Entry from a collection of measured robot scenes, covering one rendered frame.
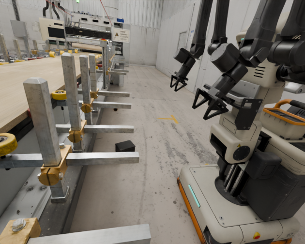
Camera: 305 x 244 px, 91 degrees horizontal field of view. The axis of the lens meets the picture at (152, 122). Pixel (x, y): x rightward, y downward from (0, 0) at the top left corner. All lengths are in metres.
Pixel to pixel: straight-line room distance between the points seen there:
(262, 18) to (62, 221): 0.83
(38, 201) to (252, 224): 1.18
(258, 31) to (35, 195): 0.96
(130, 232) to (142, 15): 11.36
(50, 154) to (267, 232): 1.28
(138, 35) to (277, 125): 10.66
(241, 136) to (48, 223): 0.88
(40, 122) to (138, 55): 10.97
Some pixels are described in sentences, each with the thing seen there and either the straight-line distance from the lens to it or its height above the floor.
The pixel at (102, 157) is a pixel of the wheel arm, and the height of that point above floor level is 0.84.
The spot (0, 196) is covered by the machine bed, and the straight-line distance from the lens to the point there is 0.77.
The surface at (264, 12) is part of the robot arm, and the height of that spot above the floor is 1.32.
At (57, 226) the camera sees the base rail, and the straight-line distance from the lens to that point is 0.60.
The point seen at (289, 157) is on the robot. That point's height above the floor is 0.76.
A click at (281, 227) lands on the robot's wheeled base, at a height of 0.27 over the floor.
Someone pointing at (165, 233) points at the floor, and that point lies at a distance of 1.36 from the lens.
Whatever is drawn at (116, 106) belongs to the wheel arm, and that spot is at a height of 0.84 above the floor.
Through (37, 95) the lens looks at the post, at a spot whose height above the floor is 1.07.
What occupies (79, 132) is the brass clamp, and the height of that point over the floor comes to 0.82.
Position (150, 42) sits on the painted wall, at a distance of 11.42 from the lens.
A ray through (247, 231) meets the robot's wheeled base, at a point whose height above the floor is 0.27.
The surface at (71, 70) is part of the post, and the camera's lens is 0.66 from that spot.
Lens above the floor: 1.19
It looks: 26 degrees down
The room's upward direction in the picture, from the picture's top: 7 degrees clockwise
